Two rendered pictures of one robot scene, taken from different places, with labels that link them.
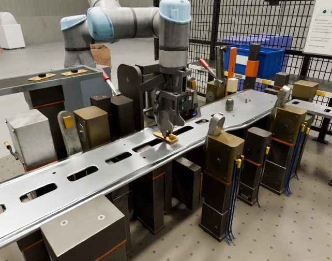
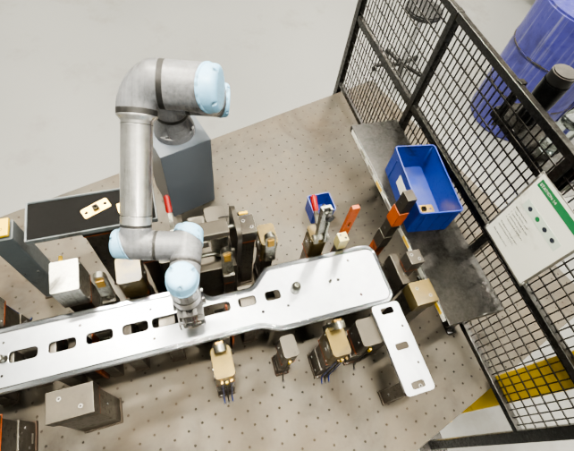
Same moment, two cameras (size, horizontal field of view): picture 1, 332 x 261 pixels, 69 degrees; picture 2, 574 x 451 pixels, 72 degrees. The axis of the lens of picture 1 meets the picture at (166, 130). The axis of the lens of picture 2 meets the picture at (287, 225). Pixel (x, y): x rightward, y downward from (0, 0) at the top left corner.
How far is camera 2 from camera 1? 1.01 m
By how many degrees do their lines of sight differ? 34
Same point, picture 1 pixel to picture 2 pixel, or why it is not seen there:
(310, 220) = (312, 419)
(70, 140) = (103, 293)
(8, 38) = not seen: outside the picture
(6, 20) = not seen: outside the picture
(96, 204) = (83, 391)
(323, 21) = (522, 218)
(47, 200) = (63, 358)
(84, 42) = (174, 116)
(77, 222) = (65, 403)
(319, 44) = (503, 238)
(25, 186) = (55, 334)
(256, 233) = (255, 405)
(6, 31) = not seen: outside the picture
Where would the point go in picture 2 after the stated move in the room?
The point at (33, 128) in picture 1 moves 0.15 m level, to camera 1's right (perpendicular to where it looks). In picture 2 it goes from (65, 293) to (109, 317)
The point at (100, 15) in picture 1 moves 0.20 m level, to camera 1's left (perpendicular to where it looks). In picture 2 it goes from (116, 251) to (49, 216)
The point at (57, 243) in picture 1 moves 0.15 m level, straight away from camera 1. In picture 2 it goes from (48, 414) to (58, 355)
